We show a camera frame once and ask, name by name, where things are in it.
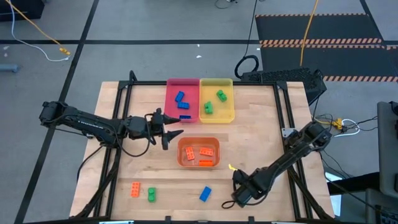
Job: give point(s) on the yellow plastic bin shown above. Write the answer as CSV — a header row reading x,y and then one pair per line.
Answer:
x,y
224,112

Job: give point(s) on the grey cabinet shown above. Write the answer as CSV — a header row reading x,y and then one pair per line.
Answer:
x,y
388,149

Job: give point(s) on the grey bar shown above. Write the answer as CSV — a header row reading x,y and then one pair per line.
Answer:
x,y
7,68

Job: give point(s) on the yellow power plug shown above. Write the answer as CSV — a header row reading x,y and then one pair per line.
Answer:
x,y
337,123

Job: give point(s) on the yellow tag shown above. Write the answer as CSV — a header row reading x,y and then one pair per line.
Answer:
x,y
231,168

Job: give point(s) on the orange plastic bin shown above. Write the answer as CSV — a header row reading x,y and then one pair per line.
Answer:
x,y
183,163

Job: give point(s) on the black mat with hazard stripes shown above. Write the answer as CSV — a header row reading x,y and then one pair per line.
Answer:
x,y
317,28
342,60

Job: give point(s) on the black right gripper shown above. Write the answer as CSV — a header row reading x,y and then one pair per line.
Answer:
x,y
245,186

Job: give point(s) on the green toy brick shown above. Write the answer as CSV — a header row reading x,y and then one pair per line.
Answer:
x,y
208,107
151,194
221,95

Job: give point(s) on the black aluminium table frame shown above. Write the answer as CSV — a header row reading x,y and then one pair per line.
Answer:
x,y
248,83

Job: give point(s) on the blue toy brick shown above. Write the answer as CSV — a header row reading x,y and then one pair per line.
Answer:
x,y
205,193
185,117
183,105
179,96

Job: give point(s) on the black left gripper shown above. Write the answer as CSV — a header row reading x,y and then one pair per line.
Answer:
x,y
155,126

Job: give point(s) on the orange toy brick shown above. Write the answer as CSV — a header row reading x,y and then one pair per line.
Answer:
x,y
206,163
190,153
206,151
135,189

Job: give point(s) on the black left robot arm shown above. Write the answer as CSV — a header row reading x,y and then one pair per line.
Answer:
x,y
87,123

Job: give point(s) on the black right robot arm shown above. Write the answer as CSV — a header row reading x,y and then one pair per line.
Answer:
x,y
289,158

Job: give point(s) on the red plastic bin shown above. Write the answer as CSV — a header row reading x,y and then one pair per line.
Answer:
x,y
174,109

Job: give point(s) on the black box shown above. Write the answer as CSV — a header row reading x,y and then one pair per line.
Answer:
x,y
21,11

